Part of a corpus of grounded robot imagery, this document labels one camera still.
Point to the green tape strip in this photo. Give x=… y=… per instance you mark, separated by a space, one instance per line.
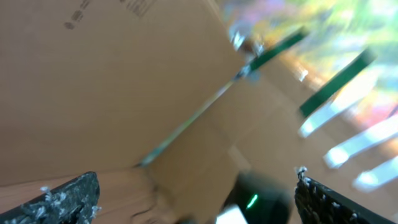
x=350 y=71
x=279 y=47

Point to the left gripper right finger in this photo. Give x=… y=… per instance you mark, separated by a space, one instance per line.
x=318 y=204

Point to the back cardboard panel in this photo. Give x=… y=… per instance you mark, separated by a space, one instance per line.
x=96 y=85

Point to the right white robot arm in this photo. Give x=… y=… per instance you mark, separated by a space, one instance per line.
x=249 y=197

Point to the upper green tape strip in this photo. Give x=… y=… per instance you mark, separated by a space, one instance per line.
x=279 y=47

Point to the colourful painted backdrop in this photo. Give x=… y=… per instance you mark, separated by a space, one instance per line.
x=338 y=32

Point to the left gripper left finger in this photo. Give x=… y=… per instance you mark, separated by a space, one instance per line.
x=74 y=202

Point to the lower green tape strip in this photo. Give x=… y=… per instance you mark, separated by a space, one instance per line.
x=350 y=71

